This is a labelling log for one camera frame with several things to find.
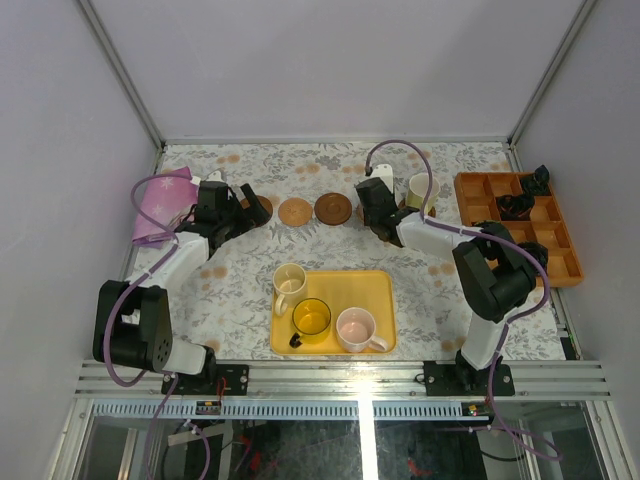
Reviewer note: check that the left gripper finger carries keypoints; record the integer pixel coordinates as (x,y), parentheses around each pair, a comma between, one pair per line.
(239,219)
(250,195)

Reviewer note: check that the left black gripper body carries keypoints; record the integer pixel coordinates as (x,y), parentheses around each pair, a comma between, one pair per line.
(242,208)

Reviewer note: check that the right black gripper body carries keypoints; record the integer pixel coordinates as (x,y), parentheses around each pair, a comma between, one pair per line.
(370,222)

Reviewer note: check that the dark brown wooden coaster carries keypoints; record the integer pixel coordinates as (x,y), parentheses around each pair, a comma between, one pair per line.
(260,216)

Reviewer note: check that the woven rattan coaster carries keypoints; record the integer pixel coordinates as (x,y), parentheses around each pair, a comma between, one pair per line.
(360,212)
(295,212)

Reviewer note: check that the light green mug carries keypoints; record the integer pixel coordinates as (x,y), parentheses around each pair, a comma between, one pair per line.
(417,189)

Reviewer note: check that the cream yellow mug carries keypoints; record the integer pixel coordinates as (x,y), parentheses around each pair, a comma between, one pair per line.
(290,287)

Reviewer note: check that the pink mug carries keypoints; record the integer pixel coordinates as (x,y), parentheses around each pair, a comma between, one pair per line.
(357,330)

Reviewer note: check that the yellow glass mug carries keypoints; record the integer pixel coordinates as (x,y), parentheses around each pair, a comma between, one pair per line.
(311,320)

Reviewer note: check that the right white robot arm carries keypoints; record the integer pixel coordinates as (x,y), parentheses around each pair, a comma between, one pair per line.
(496,274)

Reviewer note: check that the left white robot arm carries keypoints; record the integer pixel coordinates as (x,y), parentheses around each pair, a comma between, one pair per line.
(133,321)

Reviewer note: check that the pink folded cloth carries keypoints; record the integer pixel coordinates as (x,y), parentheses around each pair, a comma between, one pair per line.
(167,200)

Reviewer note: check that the orange compartment organizer box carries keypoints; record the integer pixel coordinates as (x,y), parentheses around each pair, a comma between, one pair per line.
(477,194)

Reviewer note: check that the dark fabric flower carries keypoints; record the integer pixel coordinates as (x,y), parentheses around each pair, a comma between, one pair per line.
(515,207)
(537,251)
(536,183)

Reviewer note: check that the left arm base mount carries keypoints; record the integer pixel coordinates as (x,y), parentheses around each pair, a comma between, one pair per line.
(219,380)

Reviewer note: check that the aluminium front rail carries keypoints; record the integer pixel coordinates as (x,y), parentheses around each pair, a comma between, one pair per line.
(381,380)

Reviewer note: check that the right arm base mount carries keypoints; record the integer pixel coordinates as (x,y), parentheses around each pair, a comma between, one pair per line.
(459,378)

